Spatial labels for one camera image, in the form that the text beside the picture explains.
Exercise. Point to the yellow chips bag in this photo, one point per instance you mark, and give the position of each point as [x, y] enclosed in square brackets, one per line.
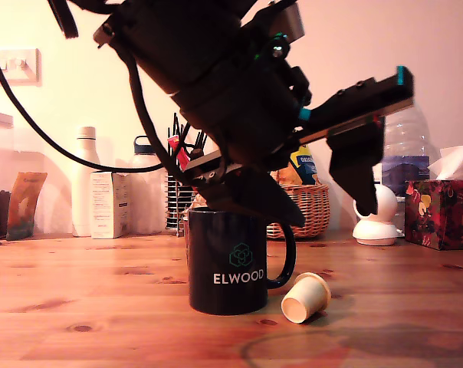
[304, 165]

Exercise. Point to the black mug with ELWOOD print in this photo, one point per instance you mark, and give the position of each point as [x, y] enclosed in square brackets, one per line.
[227, 237]

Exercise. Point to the black drinking straw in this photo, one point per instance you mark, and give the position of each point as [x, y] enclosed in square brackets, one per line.
[175, 126]
[201, 142]

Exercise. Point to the large clear water bottle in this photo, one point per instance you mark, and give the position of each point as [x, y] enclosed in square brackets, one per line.
[408, 134]

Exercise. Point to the floral tissue box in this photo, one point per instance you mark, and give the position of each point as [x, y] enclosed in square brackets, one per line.
[442, 214]

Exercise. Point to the white tissue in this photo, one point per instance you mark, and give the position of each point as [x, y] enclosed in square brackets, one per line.
[457, 161]

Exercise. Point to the clear bottle with dark cap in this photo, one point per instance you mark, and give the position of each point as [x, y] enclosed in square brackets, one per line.
[143, 199]

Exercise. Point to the white printed carton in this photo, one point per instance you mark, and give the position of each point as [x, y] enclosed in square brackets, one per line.
[109, 207]

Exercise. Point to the white insulated bottle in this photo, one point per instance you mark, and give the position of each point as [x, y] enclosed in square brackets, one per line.
[86, 184]

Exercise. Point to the orange printed pouch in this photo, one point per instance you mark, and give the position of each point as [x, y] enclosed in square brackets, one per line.
[24, 207]

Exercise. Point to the small white round camera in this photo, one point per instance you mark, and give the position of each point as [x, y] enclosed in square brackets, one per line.
[385, 230]

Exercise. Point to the white wall switch plate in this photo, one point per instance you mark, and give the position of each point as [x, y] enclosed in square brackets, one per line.
[24, 69]

